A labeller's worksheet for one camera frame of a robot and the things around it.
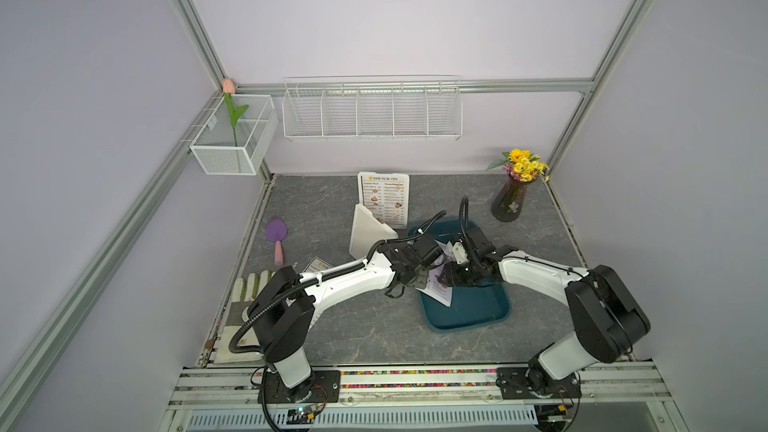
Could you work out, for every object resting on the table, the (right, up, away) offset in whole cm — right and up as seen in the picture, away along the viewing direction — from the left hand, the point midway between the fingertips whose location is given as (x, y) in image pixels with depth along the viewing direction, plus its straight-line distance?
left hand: (414, 276), depth 83 cm
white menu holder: (-2, +24, +13) cm, 27 cm away
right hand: (+10, -2, +7) cm, 12 cm away
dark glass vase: (+33, +20, +18) cm, 43 cm away
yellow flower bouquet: (+33, +32, +6) cm, 46 cm away
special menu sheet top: (+6, -5, +3) cm, 9 cm away
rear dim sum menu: (-8, +23, +13) cm, 28 cm away
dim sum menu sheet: (-31, +1, +13) cm, 34 cm away
